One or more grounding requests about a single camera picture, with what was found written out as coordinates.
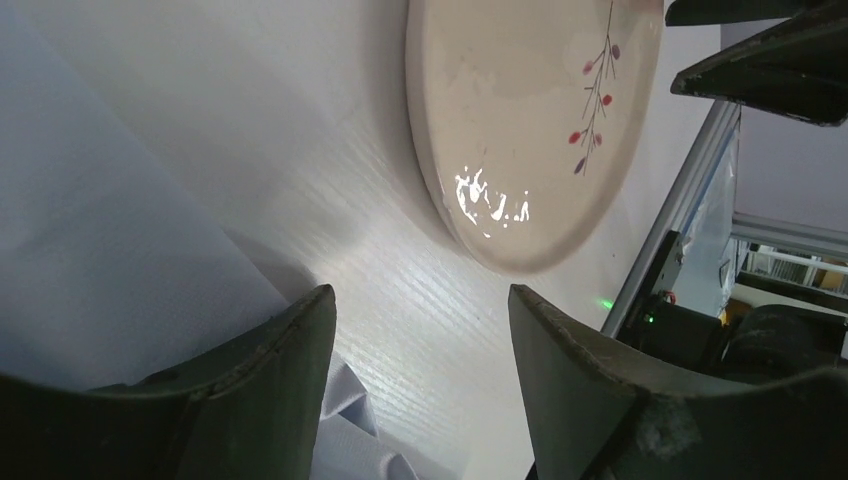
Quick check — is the white checked tablecloth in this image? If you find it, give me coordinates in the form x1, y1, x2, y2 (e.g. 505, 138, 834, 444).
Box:
0, 0, 425, 480

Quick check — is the cream pink branch plate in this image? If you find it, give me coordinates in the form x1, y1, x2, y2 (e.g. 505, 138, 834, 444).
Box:
405, 0, 665, 274

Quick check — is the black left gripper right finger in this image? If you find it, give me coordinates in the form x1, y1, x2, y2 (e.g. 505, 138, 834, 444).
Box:
508, 285, 847, 479

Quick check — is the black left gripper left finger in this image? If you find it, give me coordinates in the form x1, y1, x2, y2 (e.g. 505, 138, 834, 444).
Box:
1, 285, 337, 479

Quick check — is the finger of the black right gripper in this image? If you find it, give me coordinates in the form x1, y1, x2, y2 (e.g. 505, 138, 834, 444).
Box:
670, 1, 847, 126
665, 0, 815, 27

